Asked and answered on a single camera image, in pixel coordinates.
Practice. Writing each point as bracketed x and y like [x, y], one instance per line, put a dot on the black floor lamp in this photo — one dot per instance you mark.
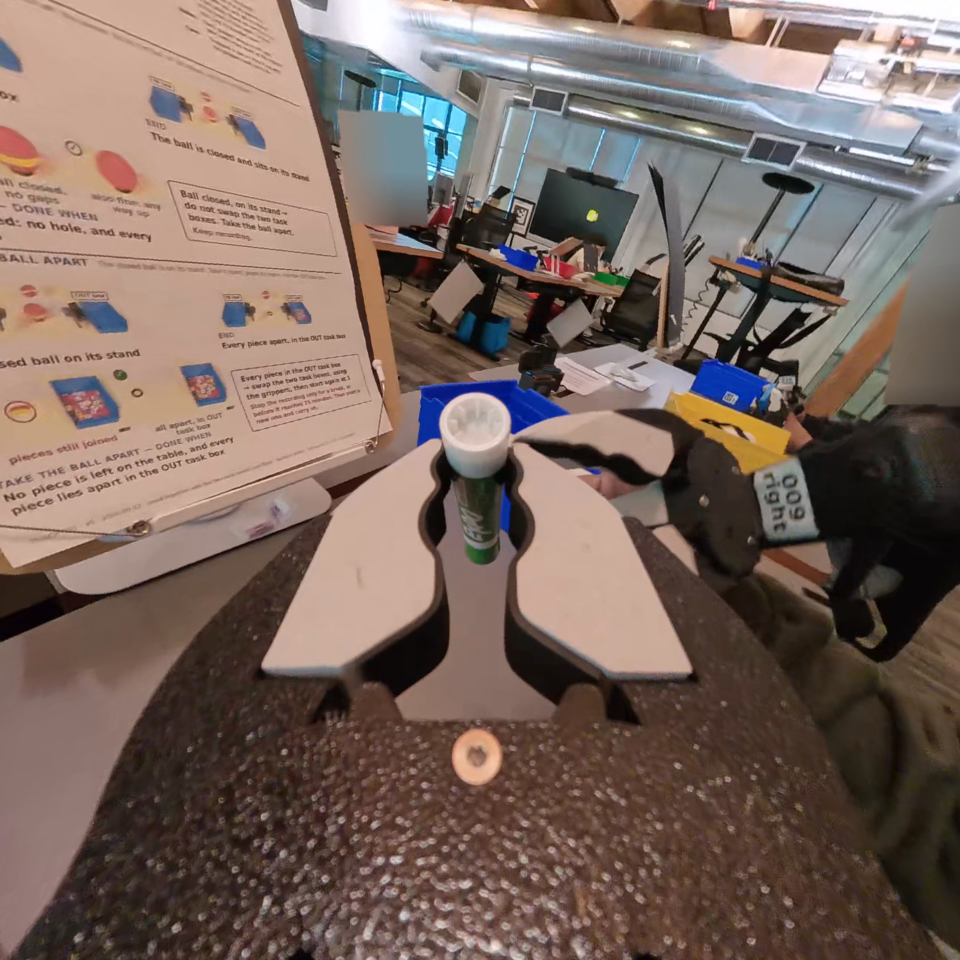
[780, 180]

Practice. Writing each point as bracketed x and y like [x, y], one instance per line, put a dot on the black camera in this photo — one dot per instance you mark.
[540, 379]

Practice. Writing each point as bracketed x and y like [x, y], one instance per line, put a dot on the wooden standing desk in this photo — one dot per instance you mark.
[795, 289]

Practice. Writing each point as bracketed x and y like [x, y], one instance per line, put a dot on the small blue bin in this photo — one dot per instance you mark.
[720, 379]

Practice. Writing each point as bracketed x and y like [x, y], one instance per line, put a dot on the black office chair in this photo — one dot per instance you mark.
[634, 307]
[487, 229]

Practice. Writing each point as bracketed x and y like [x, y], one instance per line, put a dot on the white stand base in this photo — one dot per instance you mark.
[187, 555]

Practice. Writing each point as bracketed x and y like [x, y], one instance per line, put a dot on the person's right hand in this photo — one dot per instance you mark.
[630, 487]

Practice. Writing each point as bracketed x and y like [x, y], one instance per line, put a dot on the person's right forearm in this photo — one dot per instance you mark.
[825, 675]

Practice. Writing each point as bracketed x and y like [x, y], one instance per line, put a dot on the grey leaning board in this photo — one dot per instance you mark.
[671, 247]

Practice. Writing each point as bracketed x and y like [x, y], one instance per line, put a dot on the white leaning panel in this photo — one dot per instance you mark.
[570, 322]
[457, 292]

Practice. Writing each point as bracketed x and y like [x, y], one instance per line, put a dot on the blue plastic bin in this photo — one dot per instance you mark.
[540, 401]

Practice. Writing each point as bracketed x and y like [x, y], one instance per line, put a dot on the blue bag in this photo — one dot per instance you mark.
[484, 334]

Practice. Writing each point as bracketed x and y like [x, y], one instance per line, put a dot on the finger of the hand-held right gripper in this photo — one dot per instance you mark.
[600, 431]

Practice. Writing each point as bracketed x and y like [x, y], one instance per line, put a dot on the black television screen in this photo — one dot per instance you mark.
[570, 210]

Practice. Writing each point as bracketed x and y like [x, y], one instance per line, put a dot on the white paper sheets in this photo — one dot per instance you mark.
[592, 375]

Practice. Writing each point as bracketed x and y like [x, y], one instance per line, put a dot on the yellow plastic bin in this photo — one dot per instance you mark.
[697, 409]

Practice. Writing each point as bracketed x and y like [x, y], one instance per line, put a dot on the silver ventilation duct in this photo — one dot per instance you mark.
[675, 124]

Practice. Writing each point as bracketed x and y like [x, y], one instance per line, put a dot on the printed instruction sheet on stand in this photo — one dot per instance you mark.
[382, 330]

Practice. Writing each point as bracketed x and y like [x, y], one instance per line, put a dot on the cluttered wooden desk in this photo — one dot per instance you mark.
[525, 271]

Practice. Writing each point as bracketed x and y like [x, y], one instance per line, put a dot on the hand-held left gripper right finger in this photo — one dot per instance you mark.
[592, 585]

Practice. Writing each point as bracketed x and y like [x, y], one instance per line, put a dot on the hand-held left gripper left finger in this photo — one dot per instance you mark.
[360, 585]

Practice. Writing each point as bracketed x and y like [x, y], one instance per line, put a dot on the green dry erase marker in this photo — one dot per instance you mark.
[472, 442]

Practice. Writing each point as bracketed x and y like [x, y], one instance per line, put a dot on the wooden desk with black legs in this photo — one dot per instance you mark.
[405, 244]

